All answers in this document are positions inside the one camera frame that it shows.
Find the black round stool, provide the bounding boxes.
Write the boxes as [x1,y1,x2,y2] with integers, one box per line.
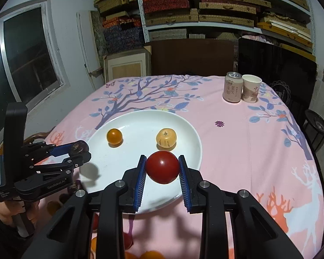
[304,109,324,152]

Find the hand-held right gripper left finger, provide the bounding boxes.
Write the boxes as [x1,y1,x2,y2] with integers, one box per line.
[22,155,148,259]

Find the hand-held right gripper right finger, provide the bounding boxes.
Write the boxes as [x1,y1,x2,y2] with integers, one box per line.
[178,155,304,259]

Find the white metal shelf unit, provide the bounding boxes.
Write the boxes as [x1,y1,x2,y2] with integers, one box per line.
[134,0,315,58]

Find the red plum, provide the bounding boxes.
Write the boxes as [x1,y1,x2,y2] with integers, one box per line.
[123,232,133,249]

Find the white oval plate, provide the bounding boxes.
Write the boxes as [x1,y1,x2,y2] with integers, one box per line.
[79,110,203,215]

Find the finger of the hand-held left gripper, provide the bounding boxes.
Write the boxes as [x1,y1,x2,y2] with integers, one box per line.
[30,152,92,180]
[23,141,74,166]

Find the red tomato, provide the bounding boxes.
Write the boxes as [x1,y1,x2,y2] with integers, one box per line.
[146,151,180,185]

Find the printed paper cup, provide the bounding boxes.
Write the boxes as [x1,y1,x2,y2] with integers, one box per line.
[241,74,262,103]

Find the yellow striped pepino melon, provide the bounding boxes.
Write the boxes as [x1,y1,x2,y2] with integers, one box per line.
[156,128,177,149]

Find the stack of woven gift boxes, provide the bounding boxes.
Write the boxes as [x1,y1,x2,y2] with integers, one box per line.
[139,0,314,49]

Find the framed panel in cardboard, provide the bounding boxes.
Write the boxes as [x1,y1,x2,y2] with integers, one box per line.
[103,46,152,85]

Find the small orange tomato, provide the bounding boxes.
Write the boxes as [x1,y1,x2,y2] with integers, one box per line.
[106,128,123,145]

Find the dark brown water chestnut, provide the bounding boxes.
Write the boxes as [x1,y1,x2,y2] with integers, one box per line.
[71,140,89,155]

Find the pink deer print tablecloth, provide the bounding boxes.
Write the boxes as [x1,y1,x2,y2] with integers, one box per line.
[43,75,324,259]

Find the white leaning board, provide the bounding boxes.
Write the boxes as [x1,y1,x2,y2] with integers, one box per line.
[76,11,104,90]

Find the large orange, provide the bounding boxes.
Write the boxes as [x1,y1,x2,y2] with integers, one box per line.
[139,250,165,259]

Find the brown wooden board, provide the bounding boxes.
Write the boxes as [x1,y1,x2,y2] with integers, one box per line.
[144,39,238,76]

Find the white framed window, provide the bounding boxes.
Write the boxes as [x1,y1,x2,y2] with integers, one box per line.
[0,0,71,153]

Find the person's left hand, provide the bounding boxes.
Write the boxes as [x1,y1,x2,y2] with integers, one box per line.
[0,193,40,229]

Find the orange mandarin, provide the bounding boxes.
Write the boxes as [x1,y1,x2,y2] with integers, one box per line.
[47,200,62,217]

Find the black panel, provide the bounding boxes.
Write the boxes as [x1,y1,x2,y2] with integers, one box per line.
[237,38,318,112]

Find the stack of dark patterned boxes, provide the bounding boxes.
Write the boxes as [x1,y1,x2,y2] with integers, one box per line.
[93,0,146,58]

